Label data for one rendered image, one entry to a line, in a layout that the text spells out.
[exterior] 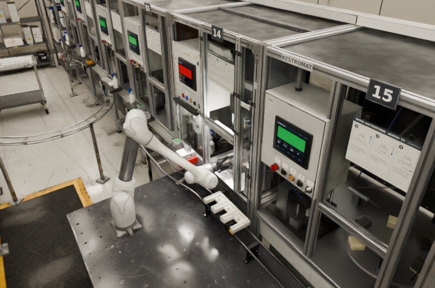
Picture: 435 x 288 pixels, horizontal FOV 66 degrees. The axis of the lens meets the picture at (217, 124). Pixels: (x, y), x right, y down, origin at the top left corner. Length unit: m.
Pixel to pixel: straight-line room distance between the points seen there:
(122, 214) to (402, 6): 4.47
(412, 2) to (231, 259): 4.18
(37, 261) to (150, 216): 1.30
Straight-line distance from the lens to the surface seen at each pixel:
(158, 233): 2.54
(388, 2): 5.52
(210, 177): 2.25
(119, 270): 2.39
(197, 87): 2.46
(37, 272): 3.51
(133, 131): 2.16
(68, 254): 3.53
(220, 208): 2.40
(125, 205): 2.44
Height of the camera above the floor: 2.51
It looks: 29 degrees down
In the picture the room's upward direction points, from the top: 1 degrees counter-clockwise
